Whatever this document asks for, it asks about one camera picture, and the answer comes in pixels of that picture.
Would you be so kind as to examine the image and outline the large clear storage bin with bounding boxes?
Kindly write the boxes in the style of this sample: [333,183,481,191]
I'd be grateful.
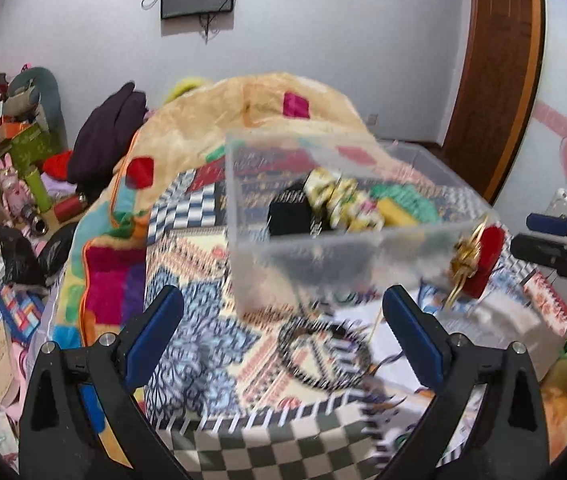
[371,137,495,211]

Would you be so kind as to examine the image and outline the clear plastic box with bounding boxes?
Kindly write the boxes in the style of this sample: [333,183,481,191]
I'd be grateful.
[224,129,501,318]

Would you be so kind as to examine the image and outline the printed patchwork bedsheet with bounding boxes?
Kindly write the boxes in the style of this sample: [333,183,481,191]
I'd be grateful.
[140,160,567,480]

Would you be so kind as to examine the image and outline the red hair tie gold ring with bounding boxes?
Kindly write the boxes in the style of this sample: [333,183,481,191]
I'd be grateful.
[444,212,507,307]

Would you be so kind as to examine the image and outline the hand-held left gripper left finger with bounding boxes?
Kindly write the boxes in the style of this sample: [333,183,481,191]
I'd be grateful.
[18,285,199,480]

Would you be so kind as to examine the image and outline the dark purple garment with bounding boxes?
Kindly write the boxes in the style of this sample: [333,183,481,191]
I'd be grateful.
[66,81,150,192]

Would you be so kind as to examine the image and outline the black white striped headband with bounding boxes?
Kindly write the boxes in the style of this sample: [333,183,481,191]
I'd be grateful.
[277,316,375,392]

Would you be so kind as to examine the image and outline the red cloth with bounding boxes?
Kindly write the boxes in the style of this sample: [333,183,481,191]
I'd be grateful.
[40,150,77,182]

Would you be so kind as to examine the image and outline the beige blanket coloured squares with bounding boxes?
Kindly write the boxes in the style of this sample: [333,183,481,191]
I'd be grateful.
[52,74,381,413]

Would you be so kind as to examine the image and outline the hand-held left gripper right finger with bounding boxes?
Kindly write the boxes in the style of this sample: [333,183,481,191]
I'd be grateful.
[381,285,551,480]

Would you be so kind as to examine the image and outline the patterned yellow white scrunchie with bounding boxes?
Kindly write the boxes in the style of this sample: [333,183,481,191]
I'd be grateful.
[303,169,389,233]

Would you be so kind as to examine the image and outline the yellow green plush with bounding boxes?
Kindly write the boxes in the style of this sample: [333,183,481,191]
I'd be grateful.
[164,76,214,105]

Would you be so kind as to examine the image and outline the grey pillow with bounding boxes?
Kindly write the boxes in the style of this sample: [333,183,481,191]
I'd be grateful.
[7,66,69,153]

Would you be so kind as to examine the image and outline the green patterned box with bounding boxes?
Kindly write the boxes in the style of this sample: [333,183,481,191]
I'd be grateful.
[0,124,55,173]

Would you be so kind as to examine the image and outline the black bag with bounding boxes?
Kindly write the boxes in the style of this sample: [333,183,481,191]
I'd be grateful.
[0,221,80,290]

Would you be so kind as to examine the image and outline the wooden door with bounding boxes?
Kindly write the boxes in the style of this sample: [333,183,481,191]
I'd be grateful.
[436,0,547,206]

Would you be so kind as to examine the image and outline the colourful block box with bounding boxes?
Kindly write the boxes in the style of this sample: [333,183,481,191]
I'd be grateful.
[0,284,47,345]

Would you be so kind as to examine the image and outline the pink bunny plush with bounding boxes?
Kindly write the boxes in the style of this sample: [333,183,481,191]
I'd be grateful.
[0,154,35,217]

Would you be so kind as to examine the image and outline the black cloth item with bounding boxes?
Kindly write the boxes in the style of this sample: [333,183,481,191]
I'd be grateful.
[267,185,322,239]

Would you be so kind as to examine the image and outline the green scrunchie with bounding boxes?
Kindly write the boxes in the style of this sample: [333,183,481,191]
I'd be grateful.
[368,183,440,224]

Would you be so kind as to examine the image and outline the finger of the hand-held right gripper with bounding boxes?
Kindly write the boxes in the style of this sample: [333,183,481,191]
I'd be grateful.
[526,212,567,241]
[509,233,567,273]

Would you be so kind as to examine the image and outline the green cylinder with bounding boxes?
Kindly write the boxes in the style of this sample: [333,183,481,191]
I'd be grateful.
[25,164,55,214]

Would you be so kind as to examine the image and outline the red cylinder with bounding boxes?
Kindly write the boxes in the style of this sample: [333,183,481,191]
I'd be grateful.
[53,192,89,224]

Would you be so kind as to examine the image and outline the yellow soft item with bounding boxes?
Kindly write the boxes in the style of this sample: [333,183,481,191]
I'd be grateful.
[376,197,420,229]

